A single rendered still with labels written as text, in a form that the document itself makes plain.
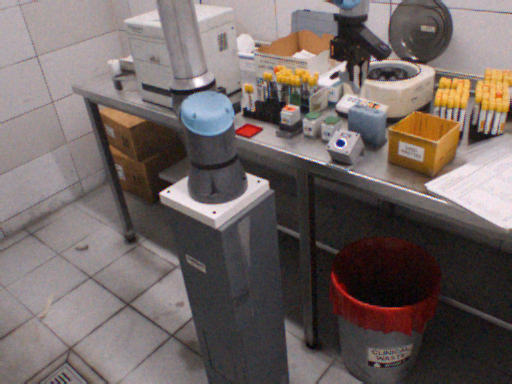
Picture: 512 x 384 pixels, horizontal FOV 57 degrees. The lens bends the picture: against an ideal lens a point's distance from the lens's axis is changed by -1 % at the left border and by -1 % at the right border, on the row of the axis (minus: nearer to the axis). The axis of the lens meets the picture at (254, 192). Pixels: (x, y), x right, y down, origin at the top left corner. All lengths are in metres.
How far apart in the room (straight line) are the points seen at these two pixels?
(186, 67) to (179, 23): 0.10
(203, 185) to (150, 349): 1.07
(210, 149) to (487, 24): 1.03
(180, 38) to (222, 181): 0.34
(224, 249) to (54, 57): 1.95
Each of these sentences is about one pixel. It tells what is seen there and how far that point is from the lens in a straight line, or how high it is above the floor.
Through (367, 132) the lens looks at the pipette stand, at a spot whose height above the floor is 0.92.
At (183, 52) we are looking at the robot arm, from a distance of 1.15.
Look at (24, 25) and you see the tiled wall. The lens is 2.78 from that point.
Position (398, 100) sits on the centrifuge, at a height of 0.95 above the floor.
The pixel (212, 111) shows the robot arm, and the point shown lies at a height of 1.12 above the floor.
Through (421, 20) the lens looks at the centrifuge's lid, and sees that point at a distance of 1.76.
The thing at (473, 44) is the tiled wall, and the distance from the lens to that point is 1.76.
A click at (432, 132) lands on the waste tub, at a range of 1.37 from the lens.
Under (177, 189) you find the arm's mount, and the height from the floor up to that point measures 0.90.
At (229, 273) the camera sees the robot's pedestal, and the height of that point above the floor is 0.74.
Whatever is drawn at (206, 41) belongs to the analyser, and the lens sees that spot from 1.68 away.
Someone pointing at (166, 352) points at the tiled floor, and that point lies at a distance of 2.02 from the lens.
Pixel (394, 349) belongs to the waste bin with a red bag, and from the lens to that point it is 1.68.
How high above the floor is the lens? 1.54
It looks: 33 degrees down
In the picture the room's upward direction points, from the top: 6 degrees counter-clockwise
